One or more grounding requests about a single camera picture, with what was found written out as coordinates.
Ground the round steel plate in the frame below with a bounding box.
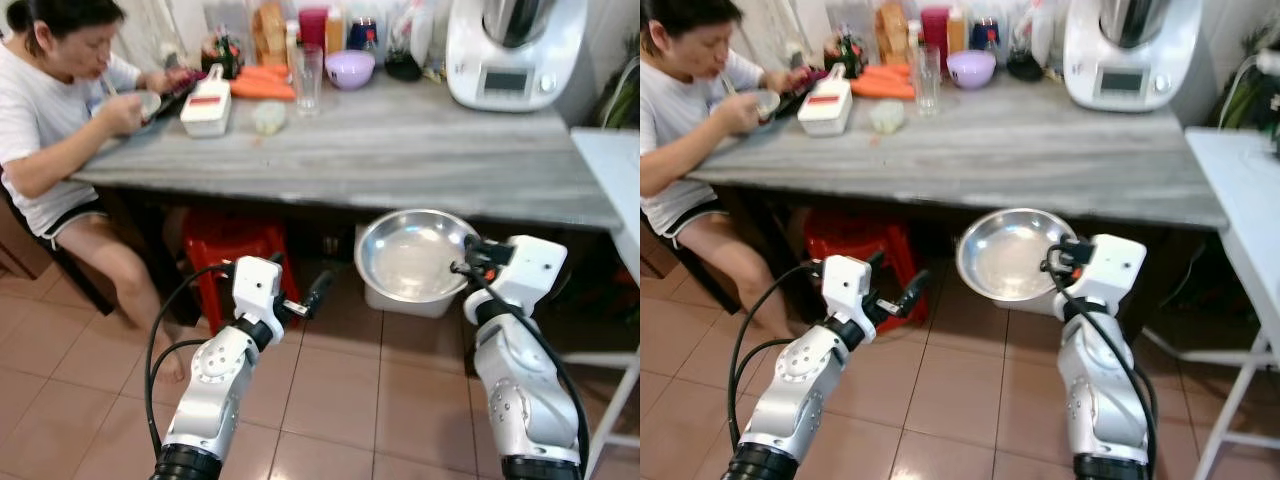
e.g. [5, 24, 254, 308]
[955, 208, 1076, 304]
[354, 208, 481, 304]

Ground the red plastic stool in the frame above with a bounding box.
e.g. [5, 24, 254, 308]
[803, 208, 926, 336]
[180, 208, 301, 336]

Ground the grey wood-top table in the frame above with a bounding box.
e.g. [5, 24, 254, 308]
[70, 70, 626, 331]
[685, 70, 1231, 341]

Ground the white folding table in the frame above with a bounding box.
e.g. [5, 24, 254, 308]
[1140, 127, 1280, 480]
[560, 127, 641, 480]

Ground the white slicer box red label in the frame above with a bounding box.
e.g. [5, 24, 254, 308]
[798, 65, 853, 138]
[180, 65, 233, 138]

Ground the clear drinking glass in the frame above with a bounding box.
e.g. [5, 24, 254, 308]
[912, 43, 943, 116]
[293, 43, 325, 116]

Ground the dark brown chair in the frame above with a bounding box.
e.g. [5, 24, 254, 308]
[640, 210, 746, 316]
[0, 180, 116, 316]

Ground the white kitchen food processor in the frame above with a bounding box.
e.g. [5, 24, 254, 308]
[1062, 0, 1216, 113]
[446, 0, 591, 113]

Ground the small white eating bowl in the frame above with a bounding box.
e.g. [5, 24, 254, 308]
[95, 90, 163, 121]
[735, 88, 783, 121]

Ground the purple bowl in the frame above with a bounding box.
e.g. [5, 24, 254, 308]
[325, 50, 377, 91]
[946, 50, 998, 91]

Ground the green leafy plant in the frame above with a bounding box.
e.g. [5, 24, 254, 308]
[1210, 30, 1280, 131]
[600, 60, 641, 129]

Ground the green bottle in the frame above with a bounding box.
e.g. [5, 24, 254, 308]
[203, 28, 241, 79]
[825, 28, 866, 79]

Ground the clear plastic bag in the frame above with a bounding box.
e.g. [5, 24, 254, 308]
[385, 0, 436, 61]
[1008, 0, 1059, 59]

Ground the bagged bread loaf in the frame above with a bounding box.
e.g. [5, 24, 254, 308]
[874, 0, 911, 67]
[252, 0, 289, 69]

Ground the person in white t-shirt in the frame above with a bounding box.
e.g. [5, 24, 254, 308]
[640, 0, 811, 341]
[0, 0, 201, 386]

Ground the red plastic container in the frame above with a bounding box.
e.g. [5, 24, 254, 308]
[920, 6, 951, 51]
[298, 6, 329, 51]

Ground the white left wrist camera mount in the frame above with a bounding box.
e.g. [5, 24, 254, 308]
[232, 256, 288, 323]
[822, 255, 879, 323]

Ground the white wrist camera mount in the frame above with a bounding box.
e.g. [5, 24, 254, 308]
[822, 255, 879, 323]
[488, 235, 571, 313]
[1075, 234, 1148, 316]
[232, 256, 288, 323]

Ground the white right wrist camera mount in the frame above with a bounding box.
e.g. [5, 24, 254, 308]
[1075, 234, 1148, 316]
[488, 235, 571, 313]

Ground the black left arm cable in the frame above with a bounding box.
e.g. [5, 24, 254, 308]
[143, 262, 236, 456]
[728, 262, 823, 453]

